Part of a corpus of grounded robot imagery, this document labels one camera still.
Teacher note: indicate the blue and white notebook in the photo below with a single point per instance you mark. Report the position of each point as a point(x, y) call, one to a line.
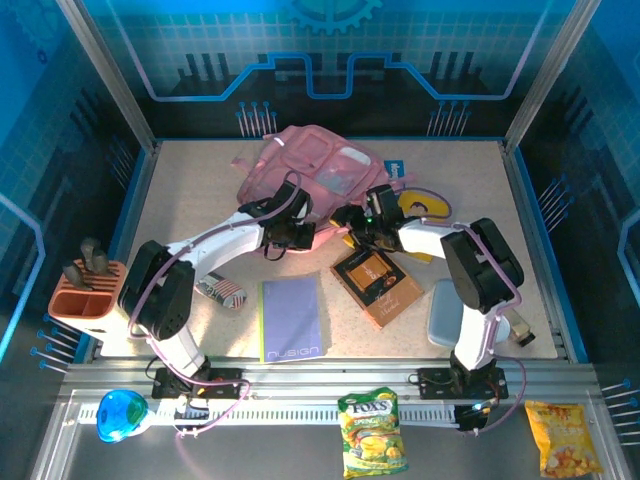
point(397, 170)

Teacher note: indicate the yellow cartoon book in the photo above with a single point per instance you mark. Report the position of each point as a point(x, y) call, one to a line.
point(430, 202)

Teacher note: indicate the pink backpack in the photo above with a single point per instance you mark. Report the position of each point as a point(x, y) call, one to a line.
point(300, 150)

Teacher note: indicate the brown hardcover book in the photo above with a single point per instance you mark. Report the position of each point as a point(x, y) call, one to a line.
point(385, 300)

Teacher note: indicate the purple notebook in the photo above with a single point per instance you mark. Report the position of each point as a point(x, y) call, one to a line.
point(292, 320)

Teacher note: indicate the flag print pencil pouch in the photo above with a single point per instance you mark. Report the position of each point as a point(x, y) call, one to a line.
point(225, 290)

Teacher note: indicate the grey blue pencil case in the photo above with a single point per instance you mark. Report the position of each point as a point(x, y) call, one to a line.
point(442, 315)

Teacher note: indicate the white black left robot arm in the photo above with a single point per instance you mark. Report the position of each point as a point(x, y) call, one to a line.
point(220, 245)

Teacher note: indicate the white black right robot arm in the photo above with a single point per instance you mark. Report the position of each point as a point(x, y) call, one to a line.
point(425, 237)

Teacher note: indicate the green candy bag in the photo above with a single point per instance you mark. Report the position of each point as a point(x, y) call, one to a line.
point(372, 435)

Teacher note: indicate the yellow snack bag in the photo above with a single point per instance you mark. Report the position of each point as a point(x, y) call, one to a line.
point(562, 440)

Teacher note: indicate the small orange-topped can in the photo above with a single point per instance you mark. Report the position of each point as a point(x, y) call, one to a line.
point(520, 332)

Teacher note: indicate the black controller box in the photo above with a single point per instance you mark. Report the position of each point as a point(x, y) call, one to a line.
point(192, 412)
point(470, 417)

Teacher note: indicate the grey metal shelf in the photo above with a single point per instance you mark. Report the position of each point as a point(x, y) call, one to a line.
point(275, 455)

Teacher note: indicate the orange and white knife block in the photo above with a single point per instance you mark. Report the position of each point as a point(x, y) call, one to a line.
point(75, 302)

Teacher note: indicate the blue green plastic dome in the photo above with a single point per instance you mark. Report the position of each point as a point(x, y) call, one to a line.
point(117, 415)

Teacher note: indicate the aluminium frame beam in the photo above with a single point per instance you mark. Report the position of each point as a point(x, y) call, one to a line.
point(325, 375)

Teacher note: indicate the aluminium side rail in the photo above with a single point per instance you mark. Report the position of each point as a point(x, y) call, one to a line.
point(529, 225)
point(144, 180)

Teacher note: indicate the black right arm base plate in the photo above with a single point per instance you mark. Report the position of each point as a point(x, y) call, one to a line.
point(435, 382)

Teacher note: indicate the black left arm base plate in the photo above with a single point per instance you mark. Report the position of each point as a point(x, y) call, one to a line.
point(225, 380)

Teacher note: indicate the aluminium frame post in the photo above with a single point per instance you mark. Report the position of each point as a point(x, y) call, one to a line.
point(117, 85)
point(547, 75)

